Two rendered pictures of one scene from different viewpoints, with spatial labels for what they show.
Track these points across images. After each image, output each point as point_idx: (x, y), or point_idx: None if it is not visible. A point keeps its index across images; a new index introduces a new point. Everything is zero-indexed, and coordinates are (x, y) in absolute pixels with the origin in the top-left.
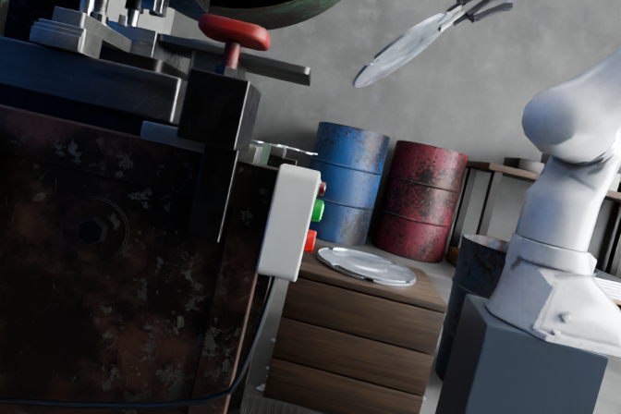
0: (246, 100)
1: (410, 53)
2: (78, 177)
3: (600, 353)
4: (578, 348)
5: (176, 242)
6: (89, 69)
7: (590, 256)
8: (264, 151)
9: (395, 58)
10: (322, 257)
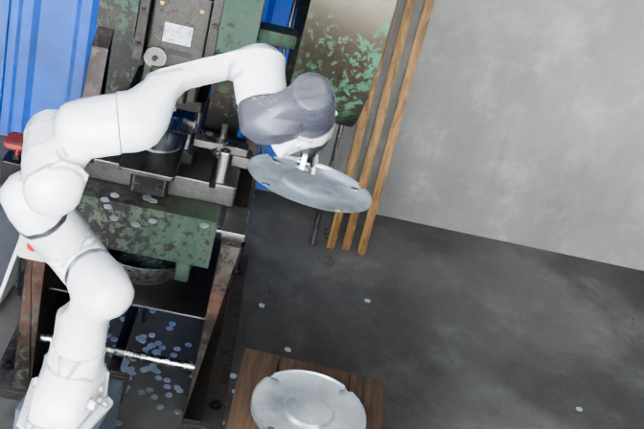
0: (2, 168)
1: (334, 190)
2: None
3: (21, 407)
4: (25, 396)
5: None
6: None
7: (59, 360)
8: (175, 219)
9: (324, 191)
10: (289, 370)
